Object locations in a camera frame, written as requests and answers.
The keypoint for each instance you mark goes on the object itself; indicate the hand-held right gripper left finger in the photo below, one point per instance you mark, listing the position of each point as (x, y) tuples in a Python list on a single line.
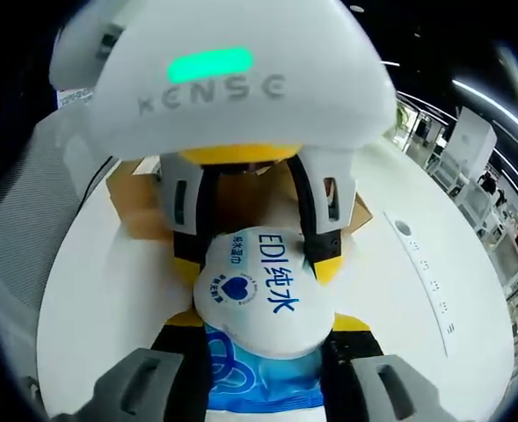
[(122, 387)]

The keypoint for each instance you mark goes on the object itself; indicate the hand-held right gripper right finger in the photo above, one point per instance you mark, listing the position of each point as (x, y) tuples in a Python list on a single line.
[(395, 391)]

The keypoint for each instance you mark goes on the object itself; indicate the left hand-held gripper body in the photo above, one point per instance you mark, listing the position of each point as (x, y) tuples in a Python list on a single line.
[(241, 88)]

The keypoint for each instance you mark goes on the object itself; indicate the brown cardboard shoe box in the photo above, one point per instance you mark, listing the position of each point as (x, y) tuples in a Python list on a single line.
[(140, 202)]

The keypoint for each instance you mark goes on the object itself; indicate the white blue wet wipes pack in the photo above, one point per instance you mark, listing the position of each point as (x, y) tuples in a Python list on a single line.
[(263, 299)]

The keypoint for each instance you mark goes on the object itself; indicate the grey mesh office chair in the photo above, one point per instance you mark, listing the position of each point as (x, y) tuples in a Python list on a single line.
[(30, 211)]

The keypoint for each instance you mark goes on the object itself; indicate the ceiling light strip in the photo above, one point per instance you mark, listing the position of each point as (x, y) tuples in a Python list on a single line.
[(500, 105)]

